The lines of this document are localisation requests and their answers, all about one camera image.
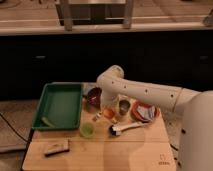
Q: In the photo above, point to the green plastic cup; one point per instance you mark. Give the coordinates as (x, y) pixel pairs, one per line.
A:
(87, 130)

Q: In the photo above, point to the white handled dish brush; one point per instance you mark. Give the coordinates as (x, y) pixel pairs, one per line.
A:
(116, 130)

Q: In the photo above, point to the dark red bowl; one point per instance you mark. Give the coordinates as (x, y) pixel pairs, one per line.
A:
(93, 97)

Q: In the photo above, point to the green plastic tray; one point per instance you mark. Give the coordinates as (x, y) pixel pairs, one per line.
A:
(61, 104)

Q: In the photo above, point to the orange apple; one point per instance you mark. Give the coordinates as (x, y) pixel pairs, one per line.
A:
(108, 113)

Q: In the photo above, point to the red plate with cloth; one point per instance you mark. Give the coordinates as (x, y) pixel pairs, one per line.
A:
(144, 112)

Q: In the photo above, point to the wooden block with dark base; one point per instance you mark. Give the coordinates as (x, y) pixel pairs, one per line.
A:
(56, 147)

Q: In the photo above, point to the small metal cup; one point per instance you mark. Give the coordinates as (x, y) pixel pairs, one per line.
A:
(124, 106)

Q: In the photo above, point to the green vegetable in tray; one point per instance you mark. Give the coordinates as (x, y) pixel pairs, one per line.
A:
(47, 122)

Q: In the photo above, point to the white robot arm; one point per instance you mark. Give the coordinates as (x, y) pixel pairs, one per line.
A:
(196, 138)

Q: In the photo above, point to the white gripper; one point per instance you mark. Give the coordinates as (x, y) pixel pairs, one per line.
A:
(108, 100)

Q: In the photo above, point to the wooden shelf frame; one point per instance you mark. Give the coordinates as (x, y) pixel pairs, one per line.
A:
(94, 12)

